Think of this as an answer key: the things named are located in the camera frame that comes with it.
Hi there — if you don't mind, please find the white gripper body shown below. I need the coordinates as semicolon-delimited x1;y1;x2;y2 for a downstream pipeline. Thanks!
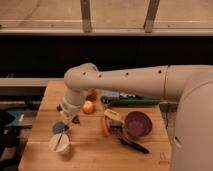
60;89;87;117

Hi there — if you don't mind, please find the silver metal fork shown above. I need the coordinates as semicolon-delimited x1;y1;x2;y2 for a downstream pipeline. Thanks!
55;125;69;149

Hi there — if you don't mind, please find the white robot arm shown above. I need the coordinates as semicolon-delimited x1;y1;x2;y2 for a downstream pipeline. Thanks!
60;63;213;171

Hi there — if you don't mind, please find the blue-grey small cup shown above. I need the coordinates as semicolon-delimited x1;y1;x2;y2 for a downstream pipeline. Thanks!
52;122;69;134

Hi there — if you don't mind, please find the white paper cup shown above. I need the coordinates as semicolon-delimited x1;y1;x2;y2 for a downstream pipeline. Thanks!
49;133;70;155

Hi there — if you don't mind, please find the dark grape bunch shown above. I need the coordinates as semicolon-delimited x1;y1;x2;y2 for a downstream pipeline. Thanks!
56;105;80;124

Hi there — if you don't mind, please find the yellow-red apple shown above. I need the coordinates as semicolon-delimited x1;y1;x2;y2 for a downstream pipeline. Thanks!
82;100;94;114

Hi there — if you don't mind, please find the orange bowl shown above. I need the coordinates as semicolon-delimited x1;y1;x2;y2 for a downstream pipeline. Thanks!
86;89;98;101

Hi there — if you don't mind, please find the orange carrot toy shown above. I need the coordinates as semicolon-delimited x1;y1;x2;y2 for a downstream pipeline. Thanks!
102;116;110;137

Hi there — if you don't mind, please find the yellow banana toy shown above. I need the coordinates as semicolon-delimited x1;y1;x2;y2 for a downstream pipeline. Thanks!
104;109;123;123

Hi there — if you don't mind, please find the wooden cutting board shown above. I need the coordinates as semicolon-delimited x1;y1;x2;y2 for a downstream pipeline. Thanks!
18;81;171;171

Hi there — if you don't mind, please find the dark equipment at left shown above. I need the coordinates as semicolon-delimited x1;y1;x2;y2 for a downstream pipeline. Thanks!
0;108;26;171

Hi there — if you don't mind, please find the green plastic bin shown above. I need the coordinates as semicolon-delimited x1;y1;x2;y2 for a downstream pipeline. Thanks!
109;96;160;106

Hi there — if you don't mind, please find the black handled knife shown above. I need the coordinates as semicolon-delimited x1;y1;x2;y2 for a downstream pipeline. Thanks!
116;133;150;154

